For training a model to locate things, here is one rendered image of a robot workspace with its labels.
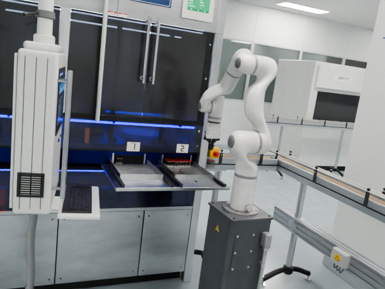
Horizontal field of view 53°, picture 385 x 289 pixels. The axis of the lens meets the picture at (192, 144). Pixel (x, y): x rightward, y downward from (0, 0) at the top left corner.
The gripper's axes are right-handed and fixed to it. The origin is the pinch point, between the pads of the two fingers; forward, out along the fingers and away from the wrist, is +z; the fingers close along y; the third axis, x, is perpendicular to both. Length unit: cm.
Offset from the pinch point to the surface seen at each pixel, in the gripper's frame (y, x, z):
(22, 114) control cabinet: 106, 26, -17
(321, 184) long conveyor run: -82, 11, 21
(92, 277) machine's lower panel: 60, -28, 99
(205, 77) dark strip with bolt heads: -3.7, -28.5, -40.9
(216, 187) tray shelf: -1.9, 11.6, 22.3
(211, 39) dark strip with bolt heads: -4, -28, -65
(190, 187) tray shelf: 15.2, 11.4, 22.3
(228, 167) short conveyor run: -37, -39, 24
